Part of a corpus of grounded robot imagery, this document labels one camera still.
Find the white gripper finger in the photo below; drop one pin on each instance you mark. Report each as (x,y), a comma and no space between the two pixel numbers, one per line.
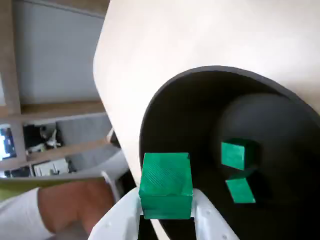
(120,220)
(212,225)

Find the green cube block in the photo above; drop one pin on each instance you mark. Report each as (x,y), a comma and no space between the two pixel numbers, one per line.
(241,191)
(233,155)
(165,180)

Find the person's forearm white sleeve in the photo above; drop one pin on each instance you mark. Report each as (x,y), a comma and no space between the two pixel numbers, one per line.
(17,220)

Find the black pot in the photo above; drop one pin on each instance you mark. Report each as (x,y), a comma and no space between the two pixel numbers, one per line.
(190,112)

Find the person's bare hand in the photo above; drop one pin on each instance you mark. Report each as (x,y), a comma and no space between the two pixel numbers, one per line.
(75,205)

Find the yellow-green chair seat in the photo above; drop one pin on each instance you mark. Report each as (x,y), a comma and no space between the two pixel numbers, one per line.
(15,186)

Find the white metal chair frame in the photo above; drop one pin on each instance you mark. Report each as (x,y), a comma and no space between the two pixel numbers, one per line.
(111,185)

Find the gray partition with wooden frame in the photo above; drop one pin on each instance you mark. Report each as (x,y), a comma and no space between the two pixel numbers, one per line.
(50,62)

